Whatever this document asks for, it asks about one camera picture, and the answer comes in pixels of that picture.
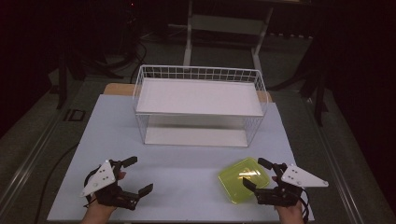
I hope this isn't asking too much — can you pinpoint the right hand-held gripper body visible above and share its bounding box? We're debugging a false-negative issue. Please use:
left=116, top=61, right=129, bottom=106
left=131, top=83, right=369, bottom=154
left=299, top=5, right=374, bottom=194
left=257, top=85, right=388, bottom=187
left=253, top=161, right=330, bottom=209

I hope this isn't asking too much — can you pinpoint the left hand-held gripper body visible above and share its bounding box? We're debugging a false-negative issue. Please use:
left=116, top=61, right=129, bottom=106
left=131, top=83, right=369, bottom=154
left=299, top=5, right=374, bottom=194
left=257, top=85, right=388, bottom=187
left=78, top=159, right=140, bottom=211

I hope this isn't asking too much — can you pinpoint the yellow-green square plate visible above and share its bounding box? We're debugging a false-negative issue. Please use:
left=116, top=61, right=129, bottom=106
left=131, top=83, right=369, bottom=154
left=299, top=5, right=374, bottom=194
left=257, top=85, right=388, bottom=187
left=218, top=156, right=271, bottom=205

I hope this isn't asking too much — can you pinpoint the white wire shelf rack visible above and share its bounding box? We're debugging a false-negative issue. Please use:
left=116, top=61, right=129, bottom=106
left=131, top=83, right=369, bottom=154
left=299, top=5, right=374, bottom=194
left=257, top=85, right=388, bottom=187
left=132, top=64, right=269, bottom=148

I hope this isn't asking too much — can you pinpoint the person's left hand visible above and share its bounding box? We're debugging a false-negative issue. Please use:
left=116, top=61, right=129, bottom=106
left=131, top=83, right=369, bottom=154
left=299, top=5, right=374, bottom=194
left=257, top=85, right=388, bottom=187
left=79, top=171, right=128, bottom=224

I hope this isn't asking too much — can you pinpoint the person's right hand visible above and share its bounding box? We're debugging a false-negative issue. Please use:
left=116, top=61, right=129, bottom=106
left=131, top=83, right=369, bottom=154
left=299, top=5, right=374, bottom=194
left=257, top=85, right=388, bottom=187
left=271, top=175, right=305, bottom=224

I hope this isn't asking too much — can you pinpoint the pale blue table cover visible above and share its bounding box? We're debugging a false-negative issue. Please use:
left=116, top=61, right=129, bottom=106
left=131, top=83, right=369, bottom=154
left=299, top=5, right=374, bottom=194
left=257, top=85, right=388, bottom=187
left=46, top=93, right=315, bottom=222

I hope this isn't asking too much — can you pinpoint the dark metal stand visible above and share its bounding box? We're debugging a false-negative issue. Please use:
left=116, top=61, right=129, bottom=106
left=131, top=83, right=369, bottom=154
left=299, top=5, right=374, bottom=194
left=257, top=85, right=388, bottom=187
left=298, top=36, right=332, bottom=127
left=55, top=46, right=89, bottom=110

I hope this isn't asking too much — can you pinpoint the white metal stand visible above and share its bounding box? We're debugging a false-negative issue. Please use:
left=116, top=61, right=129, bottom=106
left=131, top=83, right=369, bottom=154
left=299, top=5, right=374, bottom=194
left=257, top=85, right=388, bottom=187
left=167, top=0, right=276, bottom=75

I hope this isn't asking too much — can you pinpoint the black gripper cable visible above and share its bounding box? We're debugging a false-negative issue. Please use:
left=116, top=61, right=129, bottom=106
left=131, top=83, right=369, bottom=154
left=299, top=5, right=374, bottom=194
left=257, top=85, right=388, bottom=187
left=299, top=188, right=311, bottom=224
left=82, top=167, right=101, bottom=209

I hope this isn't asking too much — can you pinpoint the metal floor rail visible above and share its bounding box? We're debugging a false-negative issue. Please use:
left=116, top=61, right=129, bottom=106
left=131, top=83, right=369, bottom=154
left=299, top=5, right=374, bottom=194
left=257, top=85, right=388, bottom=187
left=0, top=102, right=76, bottom=217
left=304, top=97, right=372, bottom=224

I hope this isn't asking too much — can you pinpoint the black floor cable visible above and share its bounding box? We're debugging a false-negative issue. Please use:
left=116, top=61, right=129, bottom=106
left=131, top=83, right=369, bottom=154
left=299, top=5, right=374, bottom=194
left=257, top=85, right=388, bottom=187
left=33, top=143, right=79, bottom=224

